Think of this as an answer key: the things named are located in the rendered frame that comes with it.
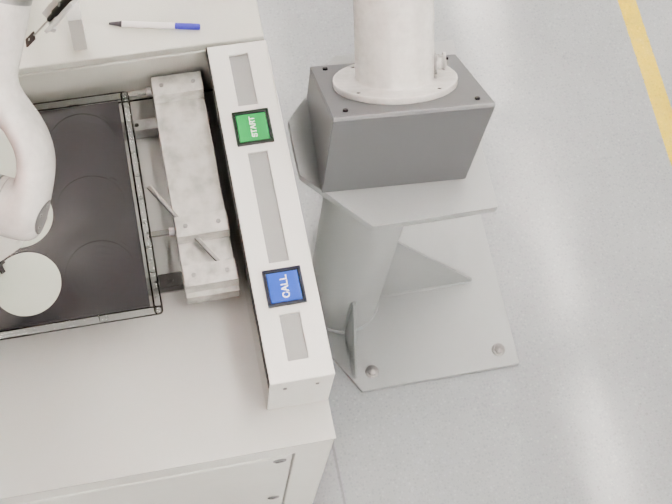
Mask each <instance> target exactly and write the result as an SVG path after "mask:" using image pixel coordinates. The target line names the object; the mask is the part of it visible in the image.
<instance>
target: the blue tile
mask: <svg viewBox="0 0 672 504"><path fill-rule="evenodd" d="M266 281H267V286H268V291H269V296H270V302H271V304H275V303H281V302H287V301H293V300H299V299H303V297H302V292H301V287H300V282H299V277H298V272H297V270H290V271H284V272H278V273H272V274H266Z"/></svg>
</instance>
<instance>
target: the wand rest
mask: <svg viewBox="0 0 672 504"><path fill-rule="evenodd" d="M59 1H61V0H52V2H51V3H50V4H49V5H48V6H47V7H46V8H45V9H44V10H43V12H42V14H43V15H44V16H45V17H46V18H47V17H48V16H49V15H50V14H51V11H52V10H53V8H54V7H55V6H56V5H57V4H58V2H59ZM78 1H79V0H72V1H71V2H70V3H69V4H68V5H67V6H66V7H65V8H64V9H63V10H62V11H61V13H60V14H59V15H58V16H57V17H55V18H54V19H53V20H52V21H51V22H48V24H49V26H48V27H47V28H46V29H45V30H44V32H45V33H46V34H47V33H48V32H49V31H50V32H55V31H56V30H57V28H56V25H57V24H58V23H59V22H60V21H61V20H62V19H63V18H64V17H65V15H66V14H67V19H68V24H69V29H70V33H71V38H72V42H73V47H74V51H77V50H84V49H87V42H86V35H85V30H84V25H83V20H82V15H81V10H80V5H79V3H77V2H78Z"/></svg>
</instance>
